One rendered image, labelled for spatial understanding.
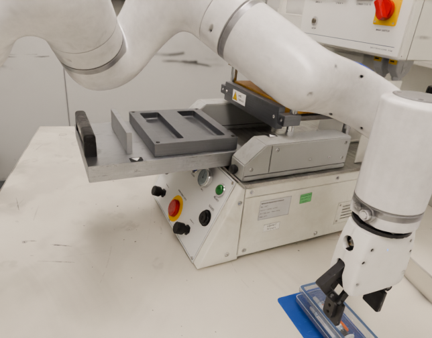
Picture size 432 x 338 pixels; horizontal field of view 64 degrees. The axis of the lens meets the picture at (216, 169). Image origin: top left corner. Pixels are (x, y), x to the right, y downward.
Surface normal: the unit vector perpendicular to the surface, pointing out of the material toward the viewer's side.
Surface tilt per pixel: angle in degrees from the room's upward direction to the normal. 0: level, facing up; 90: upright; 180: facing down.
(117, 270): 0
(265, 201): 90
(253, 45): 84
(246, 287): 0
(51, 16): 125
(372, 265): 89
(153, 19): 98
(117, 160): 0
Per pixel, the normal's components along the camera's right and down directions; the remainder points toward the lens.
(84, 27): 0.54, 0.79
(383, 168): -0.78, 0.22
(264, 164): 0.42, 0.42
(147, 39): -0.34, 0.55
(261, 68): -0.62, 0.45
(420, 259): 0.08, -0.90
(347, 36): -0.90, 0.11
